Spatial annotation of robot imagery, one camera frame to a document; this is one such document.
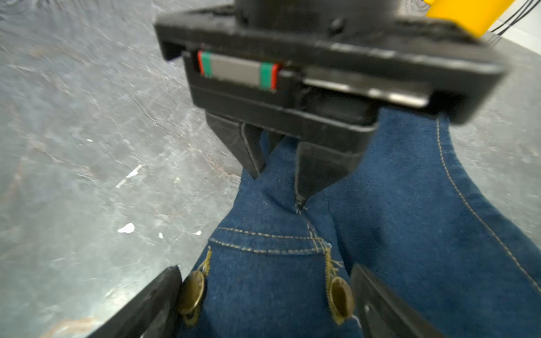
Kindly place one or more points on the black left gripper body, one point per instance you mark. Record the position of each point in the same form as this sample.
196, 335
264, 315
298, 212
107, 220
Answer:
321, 70

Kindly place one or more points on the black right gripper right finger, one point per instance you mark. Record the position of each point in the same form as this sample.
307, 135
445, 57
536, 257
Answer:
382, 313

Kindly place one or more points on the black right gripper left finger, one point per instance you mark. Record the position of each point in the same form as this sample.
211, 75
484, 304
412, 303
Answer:
151, 313

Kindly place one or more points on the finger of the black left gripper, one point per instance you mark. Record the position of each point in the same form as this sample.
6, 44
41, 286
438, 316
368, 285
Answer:
242, 140
319, 167

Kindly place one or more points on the dark blue skirt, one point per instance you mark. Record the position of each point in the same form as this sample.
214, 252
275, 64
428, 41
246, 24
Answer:
410, 213

